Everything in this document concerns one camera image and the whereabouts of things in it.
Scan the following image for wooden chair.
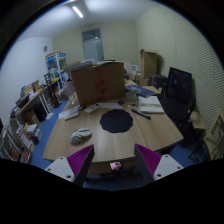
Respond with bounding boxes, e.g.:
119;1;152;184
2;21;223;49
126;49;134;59
189;107;224;164

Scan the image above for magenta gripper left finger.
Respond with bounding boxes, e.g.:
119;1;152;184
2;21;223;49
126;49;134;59
46;145;95;186

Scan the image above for tall cardboard box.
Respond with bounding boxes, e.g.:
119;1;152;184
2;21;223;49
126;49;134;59
140;49;158;79

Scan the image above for ceiling light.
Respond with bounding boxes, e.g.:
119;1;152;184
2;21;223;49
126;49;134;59
72;6;83;18

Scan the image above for black pen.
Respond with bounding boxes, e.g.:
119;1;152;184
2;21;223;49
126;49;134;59
131;109;151;120

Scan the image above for small pink sticker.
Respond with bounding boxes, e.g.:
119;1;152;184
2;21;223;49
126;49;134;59
110;161;122;171

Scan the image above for wooden side shelf desk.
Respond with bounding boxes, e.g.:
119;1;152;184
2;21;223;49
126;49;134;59
11;81;60;125

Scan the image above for glass display cabinet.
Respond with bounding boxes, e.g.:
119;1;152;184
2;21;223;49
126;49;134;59
46;52;67;78

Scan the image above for large brown cardboard box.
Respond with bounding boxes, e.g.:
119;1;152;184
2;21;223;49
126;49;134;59
71;62;125;105

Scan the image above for white remote control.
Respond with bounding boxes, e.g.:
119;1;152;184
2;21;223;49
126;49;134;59
85;103;100;114

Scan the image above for white computer mouse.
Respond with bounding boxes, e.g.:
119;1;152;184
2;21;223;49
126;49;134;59
70;128;92;145

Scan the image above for black office chair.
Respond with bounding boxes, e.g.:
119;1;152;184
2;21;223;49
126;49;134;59
160;67;196;136

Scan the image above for blue book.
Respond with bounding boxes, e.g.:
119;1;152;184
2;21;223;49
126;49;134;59
126;85;155;98

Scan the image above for round dark mouse pad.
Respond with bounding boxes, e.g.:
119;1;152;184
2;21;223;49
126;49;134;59
100;109;133;133

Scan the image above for white notebook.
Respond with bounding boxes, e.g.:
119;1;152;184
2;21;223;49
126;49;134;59
138;96;164;113

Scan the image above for door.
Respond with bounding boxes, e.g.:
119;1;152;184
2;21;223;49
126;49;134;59
82;28;104;61

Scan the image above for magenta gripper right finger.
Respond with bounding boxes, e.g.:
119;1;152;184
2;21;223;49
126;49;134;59
134;144;183;184

